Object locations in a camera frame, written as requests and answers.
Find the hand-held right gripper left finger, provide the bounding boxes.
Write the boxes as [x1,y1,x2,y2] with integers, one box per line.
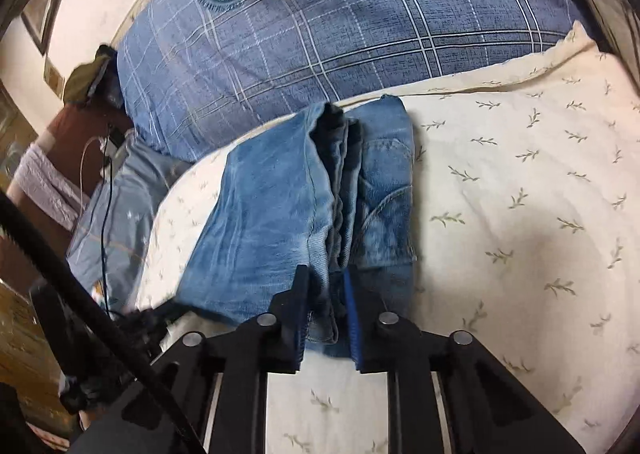
[70,265,311,454]

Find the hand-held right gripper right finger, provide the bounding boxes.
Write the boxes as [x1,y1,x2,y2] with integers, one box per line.
[342,269,587,454]

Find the blue denim pants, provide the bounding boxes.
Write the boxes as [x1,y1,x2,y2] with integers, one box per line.
[177,94,418,345]

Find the grey-blue star-print pillow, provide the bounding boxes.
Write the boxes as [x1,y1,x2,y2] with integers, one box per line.
[67,131,196,310]

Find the white leaf-print blanket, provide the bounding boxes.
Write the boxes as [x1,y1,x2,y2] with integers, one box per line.
[135,22,640,454]

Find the white power strip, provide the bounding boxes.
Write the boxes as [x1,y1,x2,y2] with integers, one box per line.
[102,134,132,170]

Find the dark denim cloth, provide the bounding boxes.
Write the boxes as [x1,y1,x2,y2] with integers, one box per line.
[90,49,127,108]

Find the olive green cloth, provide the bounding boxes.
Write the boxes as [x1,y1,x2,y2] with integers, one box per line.
[62,45,116,102]

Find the blue plaid pillow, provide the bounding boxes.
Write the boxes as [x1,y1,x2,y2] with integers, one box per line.
[117,0,596,162]

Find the thick black cable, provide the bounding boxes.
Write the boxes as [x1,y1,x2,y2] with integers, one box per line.
[0,191,206,454]

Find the thin black cable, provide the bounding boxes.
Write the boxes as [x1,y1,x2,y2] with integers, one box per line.
[99,124,126,305]

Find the white cable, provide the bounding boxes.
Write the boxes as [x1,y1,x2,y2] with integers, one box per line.
[77,137,108,200]

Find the small light picture frame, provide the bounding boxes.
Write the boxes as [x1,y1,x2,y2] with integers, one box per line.
[42,57,66,92]

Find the dark picture frame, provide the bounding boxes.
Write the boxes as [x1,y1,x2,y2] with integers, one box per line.
[20,0,71,55]

